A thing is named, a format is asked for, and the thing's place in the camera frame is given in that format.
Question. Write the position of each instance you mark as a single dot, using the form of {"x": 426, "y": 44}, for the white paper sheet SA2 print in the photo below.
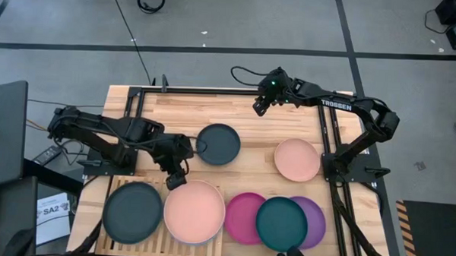
{"x": 51, "y": 220}

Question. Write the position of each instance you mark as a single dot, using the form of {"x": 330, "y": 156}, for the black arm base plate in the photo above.
{"x": 357, "y": 174}
{"x": 93, "y": 169}

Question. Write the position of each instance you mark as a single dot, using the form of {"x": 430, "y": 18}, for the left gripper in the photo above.
{"x": 176, "y": 177}

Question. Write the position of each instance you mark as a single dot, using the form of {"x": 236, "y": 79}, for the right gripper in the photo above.
{"x": 262, "y": 104}

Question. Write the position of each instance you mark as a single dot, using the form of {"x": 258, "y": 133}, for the salmon pink plate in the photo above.
{"x": 194, "y": 212}
{"x": 297, "y": 160}

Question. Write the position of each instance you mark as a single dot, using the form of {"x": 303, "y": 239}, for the black office chair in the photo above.
{"x": 18, "y": 244}

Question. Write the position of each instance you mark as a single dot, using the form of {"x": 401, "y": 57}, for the dark grey cabinet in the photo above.
{"x": 16, "y": 208}

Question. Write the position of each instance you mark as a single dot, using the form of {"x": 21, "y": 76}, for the black mat with hazard stripes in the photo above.
{"x": 433, "y": 234}

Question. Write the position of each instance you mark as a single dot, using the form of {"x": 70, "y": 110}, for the black power adapter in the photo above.
{"x": 48, "y": 154}

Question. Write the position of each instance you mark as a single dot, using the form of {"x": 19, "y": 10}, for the magenta plate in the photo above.
{"x": 240, "y": 217}

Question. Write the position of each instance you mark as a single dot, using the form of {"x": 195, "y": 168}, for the wooden slatted shelf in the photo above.
{"x": 159, "y": 251}

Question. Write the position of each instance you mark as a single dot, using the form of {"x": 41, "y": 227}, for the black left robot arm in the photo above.
{"x": 99, "y": 125}

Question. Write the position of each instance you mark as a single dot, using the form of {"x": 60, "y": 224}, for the teal green plate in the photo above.
{"x": 281, "y": 224}

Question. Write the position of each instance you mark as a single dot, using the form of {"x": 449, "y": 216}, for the black aluminium table frame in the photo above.
{"x": 199, "y": 91}

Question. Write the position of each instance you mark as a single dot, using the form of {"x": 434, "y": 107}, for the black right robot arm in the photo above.
{"x": 335, "y": 103}

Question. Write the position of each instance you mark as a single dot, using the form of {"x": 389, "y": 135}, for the black desk top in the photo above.
{"x": 3, "y": 135}

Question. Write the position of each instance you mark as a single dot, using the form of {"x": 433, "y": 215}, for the purple plate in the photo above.
{"x": 316, "y": 222}

